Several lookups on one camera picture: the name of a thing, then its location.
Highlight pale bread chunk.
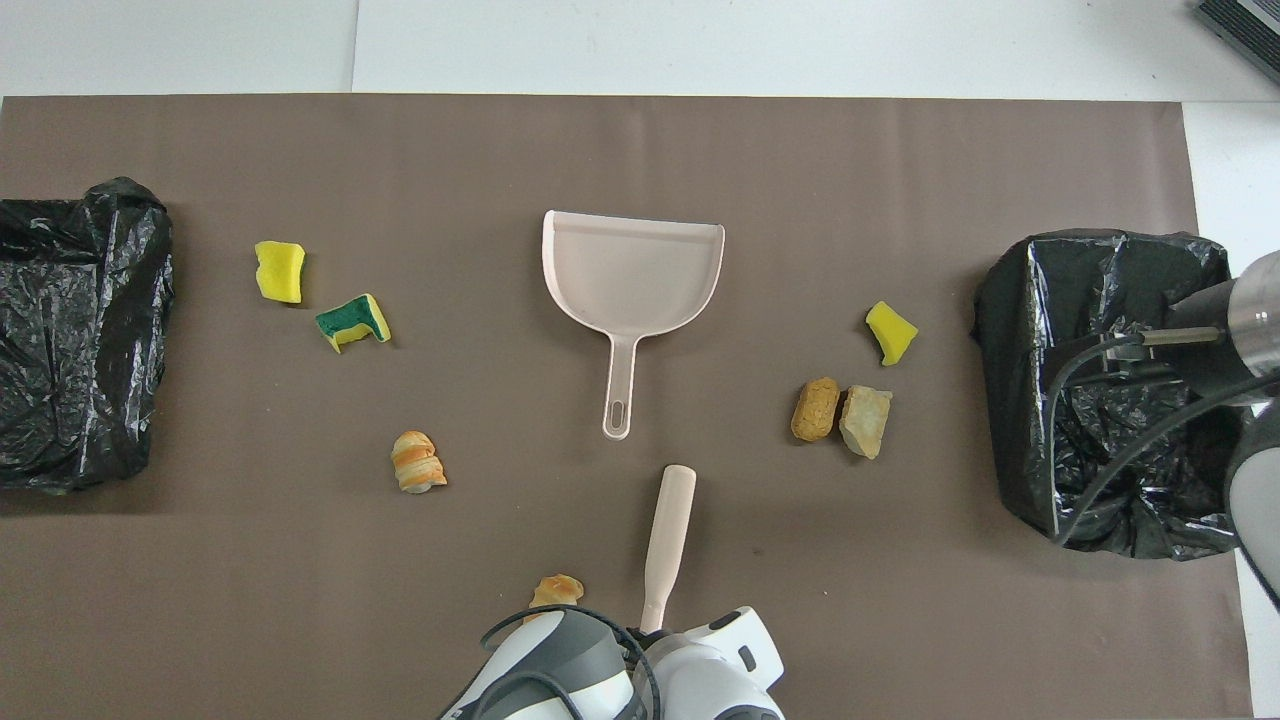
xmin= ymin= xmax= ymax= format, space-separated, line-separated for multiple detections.
xmin=838 ymin=385 xmax=893 ymax=460

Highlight black bag lined bin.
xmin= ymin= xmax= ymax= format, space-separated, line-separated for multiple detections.
xmin=972 ymin=229 xmax=1269 ymax=561
xmin=0 ymin=177 xmax=176 ymax=494

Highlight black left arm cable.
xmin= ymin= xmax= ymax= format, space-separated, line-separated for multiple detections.
xmin=480 ymin=605 xmax=663 ymax=720

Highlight beige hand brush black bristles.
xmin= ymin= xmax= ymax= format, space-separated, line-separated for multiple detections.
xmin=640 ymin=464 xmax=698 ymax=636

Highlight orange croissant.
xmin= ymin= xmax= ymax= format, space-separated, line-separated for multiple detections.
xmin=391 ymin=430 xmax=448 ymax=494
xmin=528 ymin=574 xmax=585 ymax=626

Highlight dark grey ribbed device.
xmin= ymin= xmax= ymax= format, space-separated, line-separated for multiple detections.
xmin=1193 ymin=0 xmax=1280 ymax=86

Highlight beige plastic dustpan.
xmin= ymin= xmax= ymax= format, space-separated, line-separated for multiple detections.
xmin=542 ymin=209 xmax=726 ymax=441

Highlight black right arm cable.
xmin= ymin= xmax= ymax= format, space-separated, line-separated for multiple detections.
xmin=1050 ymin=328 xmax=1280 ymax=546

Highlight brown table mat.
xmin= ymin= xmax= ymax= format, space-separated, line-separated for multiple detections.
xmin=0 ymin=95 xmax=1254 ymax=720

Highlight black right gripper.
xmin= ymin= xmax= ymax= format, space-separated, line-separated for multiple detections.
xmin=1165 ymin=280 xmax=1251 ymax=406

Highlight brown bread roll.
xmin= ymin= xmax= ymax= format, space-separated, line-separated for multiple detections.
xmin=790 ymin=376 xmax=841 ymax=443

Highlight green and yellow sponge piece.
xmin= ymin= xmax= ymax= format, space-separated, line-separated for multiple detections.
xmin=315 ymin=293 xmax=392 ymax=354

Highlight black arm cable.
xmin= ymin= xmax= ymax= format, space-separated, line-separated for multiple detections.
xmin=1050 ymin=328 xmax=1280 ymax=546
xmin=480 ymin=605 xmax=663 ymax=720

